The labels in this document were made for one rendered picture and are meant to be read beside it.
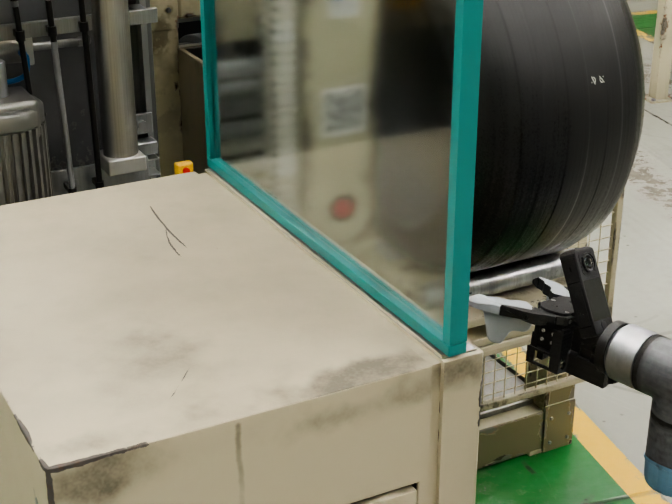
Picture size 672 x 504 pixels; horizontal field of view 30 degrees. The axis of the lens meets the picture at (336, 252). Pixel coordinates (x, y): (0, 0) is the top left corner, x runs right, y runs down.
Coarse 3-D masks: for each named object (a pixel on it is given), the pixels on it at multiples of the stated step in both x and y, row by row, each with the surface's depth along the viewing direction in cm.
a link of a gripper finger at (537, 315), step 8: (504, 312) 162; (512, 312) 162; (520, 312) 161; (528, 312) 161; (536, 312) 161; (544, 312) 161; (528, 320) 161; (536, 320) 160; (544, 320) 160; (552, 320) 160
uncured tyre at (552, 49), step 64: (512, 0) 181; (576, 0) 186; (512, 64) 180; (576, 64) 184; (640, 64) 192; (512, 128) 182; (576, 128) 186; (640, 128) 194; (512, 192) 186; (576, 192) 192; (512, 256) 201
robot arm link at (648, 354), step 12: (660, 336) 154; (648, 348) 152; (660, 348) 152; (636, 360) 153; (648, 360) 152; (660, 360) 151; (636, 372) 153; (648, 372) 151; (660, 372) 150; (636, 384) 154; (648, 384) 152; (660, 384) 150; (660, 396) 151; (660, 408) 152
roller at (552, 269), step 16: (544, 256) 214; (480, 272) 208; (496, 272) 208; (512, 272) 209; (528, 272) 211; (544, 272) 212; (560, 272) 214; (480, 288) 207; (496, 288) 208; (512, 288) 210
